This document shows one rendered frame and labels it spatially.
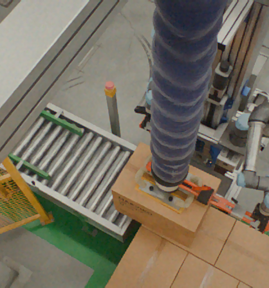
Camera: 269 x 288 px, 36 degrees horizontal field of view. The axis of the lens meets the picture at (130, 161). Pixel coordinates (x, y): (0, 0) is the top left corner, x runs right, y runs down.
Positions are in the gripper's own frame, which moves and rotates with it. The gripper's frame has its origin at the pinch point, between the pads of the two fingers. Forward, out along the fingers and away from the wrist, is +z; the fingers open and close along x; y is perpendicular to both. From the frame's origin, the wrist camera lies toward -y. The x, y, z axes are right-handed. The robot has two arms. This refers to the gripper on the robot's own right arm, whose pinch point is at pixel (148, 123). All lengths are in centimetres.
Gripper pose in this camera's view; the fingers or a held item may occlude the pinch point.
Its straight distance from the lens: 272.2
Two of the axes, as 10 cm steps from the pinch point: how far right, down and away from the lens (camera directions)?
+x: 5.2, -7.8, 3.4
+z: 0.3, 4.2, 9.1
